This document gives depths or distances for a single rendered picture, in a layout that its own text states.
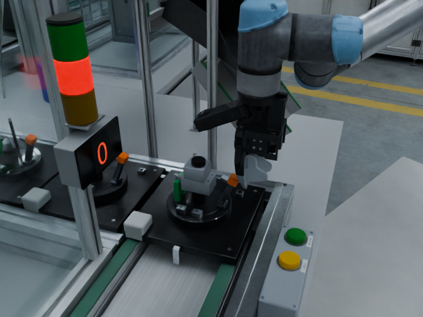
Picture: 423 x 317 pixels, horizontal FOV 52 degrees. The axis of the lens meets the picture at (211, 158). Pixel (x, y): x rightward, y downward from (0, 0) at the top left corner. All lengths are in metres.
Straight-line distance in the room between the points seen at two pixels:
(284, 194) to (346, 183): 1.81
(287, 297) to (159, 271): 0.26
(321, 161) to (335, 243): 0.35
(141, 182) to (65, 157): 0.39
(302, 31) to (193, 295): 0.51
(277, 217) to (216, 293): 0.24
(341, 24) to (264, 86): 0.15
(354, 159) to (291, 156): 1.74
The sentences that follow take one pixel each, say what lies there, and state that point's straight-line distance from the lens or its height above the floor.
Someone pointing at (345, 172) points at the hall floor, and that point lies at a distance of 2.92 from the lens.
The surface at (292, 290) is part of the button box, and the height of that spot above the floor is 0.96.
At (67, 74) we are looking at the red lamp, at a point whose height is 1.34.
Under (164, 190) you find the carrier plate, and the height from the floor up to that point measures 0.97.
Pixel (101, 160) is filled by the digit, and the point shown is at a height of 1.19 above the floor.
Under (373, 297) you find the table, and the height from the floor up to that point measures 0.86.
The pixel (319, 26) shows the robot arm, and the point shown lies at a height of 1.38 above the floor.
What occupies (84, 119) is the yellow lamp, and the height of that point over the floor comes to 1.27.
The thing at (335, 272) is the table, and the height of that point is 0.86.
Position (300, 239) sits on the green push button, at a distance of 0.89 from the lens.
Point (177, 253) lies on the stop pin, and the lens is 0.87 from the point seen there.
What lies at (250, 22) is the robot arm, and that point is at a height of 1.39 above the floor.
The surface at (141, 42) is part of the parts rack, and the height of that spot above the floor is 1.26.
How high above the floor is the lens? 1.57
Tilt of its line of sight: 32 degrees down
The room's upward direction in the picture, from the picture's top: straight up
